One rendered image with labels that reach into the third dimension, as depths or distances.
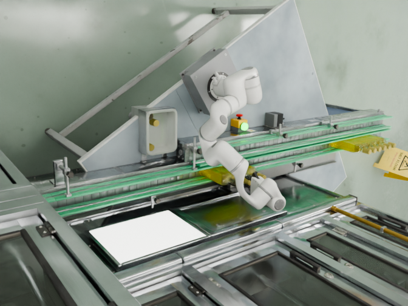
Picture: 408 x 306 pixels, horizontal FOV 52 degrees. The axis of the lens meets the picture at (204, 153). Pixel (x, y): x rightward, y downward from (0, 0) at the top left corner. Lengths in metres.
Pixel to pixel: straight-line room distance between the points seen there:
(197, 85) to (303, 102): 0.97
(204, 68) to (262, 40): 0.52
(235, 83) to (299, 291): 0.89
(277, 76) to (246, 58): 0.29
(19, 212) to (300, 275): 1.03
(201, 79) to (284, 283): 1.08
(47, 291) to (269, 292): 0.88
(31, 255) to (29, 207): 0.24
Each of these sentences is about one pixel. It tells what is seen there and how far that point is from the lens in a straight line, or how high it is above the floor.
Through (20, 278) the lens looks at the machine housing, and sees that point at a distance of 1.02.
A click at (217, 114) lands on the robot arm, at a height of 1.24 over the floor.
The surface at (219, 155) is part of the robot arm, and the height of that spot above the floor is 1.30.
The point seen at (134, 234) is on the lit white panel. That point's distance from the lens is 1.85.
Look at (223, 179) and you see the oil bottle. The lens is 2.09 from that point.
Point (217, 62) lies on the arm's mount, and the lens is 2.21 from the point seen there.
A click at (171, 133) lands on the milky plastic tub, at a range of 2.18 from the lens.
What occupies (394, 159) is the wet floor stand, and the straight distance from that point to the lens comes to 5.30.
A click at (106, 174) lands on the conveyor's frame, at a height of 0.84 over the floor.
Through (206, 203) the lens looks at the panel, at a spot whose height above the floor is 1.02.
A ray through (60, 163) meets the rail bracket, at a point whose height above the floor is 0.87.
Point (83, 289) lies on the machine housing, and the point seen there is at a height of 1.85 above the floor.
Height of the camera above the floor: 2.60
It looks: 50 degrees down
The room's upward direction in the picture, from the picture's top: 113 degrees clockwise
